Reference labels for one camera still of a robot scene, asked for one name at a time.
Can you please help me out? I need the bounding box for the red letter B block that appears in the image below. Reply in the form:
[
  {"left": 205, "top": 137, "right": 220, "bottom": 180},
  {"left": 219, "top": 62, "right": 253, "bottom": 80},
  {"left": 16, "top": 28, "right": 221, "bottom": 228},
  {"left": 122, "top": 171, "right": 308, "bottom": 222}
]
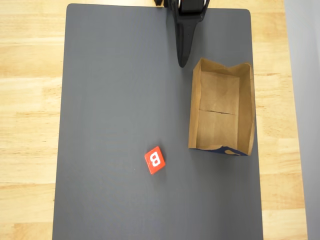
[{"left": 144, "top": 146, "right": 166, "bottom": 176}]

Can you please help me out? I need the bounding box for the brown paper bag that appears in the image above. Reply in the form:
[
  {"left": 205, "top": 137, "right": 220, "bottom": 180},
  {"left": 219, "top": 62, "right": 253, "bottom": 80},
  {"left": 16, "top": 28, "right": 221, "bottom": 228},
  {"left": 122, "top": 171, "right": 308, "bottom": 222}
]
[{"left": 187, "top": 57, "right": 256, "bottom": 157}]

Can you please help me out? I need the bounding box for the grey rectangular table mat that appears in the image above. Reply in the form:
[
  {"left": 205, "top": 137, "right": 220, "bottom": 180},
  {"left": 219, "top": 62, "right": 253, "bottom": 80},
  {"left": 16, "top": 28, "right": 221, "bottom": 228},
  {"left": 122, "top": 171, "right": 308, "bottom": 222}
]
[{"left": 51, "top": 3, "right": 264, "bottom": 240}]

